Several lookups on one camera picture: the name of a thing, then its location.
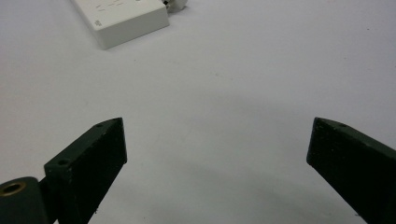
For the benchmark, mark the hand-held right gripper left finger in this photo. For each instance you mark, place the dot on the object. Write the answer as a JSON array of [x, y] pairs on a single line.
[[90, 161]]

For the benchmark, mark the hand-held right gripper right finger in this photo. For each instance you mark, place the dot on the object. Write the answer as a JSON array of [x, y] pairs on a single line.
[[355, 168]]

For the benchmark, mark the white power strip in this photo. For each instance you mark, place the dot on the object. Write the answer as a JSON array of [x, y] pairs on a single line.
[[124, 18]]

